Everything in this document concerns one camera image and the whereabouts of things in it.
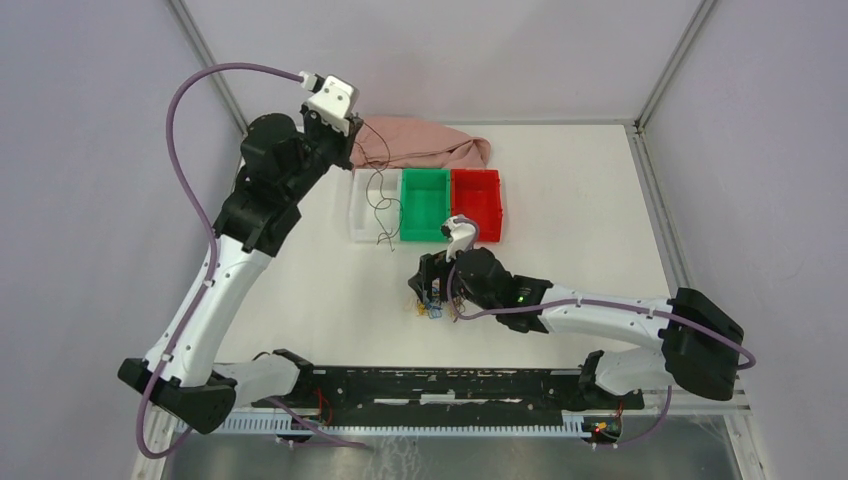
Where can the red plastic bin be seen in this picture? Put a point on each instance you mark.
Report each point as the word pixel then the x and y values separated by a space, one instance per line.
pixel 476 194

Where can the clear plastic bin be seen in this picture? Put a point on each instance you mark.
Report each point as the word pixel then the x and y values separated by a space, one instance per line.
pixel 374 205

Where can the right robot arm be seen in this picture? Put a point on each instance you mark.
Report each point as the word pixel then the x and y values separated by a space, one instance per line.
pixel 686 341

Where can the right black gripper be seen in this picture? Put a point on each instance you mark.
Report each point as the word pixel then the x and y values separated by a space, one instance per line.
pixel 431 266

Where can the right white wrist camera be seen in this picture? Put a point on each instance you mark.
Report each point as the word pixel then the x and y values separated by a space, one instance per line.
pixel 462 233

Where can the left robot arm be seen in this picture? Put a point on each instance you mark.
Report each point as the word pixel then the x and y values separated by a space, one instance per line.
pixel 180 373

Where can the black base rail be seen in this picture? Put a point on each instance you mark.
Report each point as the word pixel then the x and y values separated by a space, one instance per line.
pixel 441 397

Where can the pink cloth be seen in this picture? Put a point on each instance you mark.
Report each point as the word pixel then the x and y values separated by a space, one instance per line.
pixel 408 142

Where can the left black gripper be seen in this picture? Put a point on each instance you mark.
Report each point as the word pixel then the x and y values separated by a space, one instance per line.
pixel 345 142

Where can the green plastic bin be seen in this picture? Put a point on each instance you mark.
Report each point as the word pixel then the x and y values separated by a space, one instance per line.
pixel 425 204

